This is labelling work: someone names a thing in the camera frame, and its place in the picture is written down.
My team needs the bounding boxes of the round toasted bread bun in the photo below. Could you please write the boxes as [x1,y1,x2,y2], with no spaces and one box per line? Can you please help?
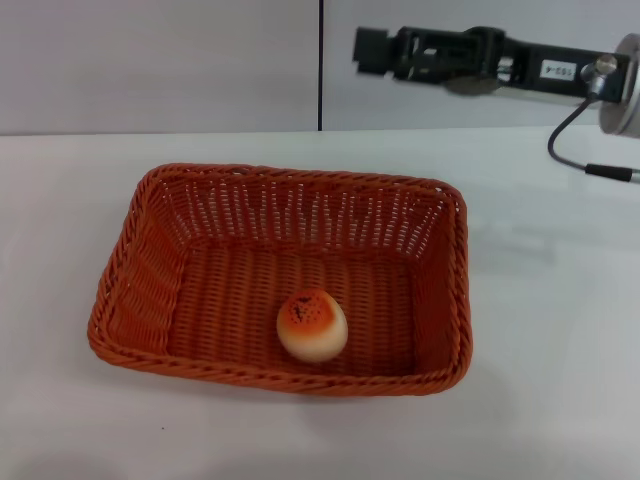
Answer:
[275,288,349,364]

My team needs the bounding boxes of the orange woven plastic basket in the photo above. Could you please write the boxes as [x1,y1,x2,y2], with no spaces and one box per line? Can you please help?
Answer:
[87,162,474,398]

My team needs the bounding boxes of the black wall panel joint strip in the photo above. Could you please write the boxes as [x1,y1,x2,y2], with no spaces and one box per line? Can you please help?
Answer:
[316,0,327,133]

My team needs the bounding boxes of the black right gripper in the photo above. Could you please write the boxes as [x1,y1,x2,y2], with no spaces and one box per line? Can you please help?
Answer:
[352,25,632,107]

